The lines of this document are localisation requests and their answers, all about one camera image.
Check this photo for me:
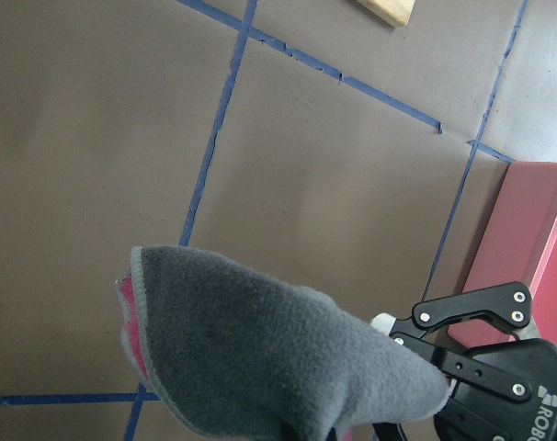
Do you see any bamboo cutting board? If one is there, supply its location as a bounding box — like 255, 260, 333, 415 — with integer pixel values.
358, 0, 415, 28

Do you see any pink plastic bin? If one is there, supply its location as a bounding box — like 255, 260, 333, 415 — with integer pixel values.
461, 161, 557, 345

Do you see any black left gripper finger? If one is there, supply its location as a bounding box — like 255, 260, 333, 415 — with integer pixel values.
370, 282, 532, 349

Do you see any grey and pink cloth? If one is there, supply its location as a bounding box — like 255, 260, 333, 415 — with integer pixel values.
116, 246, 450, 440

